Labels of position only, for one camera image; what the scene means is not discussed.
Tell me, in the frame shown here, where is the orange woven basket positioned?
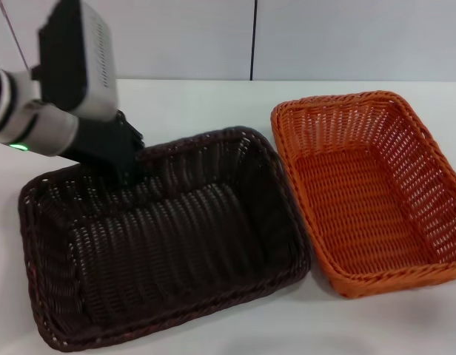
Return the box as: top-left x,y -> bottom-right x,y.
269,89 -> 456,300

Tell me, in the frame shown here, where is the dark brown woven basket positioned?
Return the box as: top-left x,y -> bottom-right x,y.
17,126 -> 313,349

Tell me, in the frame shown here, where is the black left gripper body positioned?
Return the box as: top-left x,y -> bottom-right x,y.
62,109 -> 146,178

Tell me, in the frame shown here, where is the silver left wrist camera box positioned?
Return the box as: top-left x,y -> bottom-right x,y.
36,0 -> 120,122

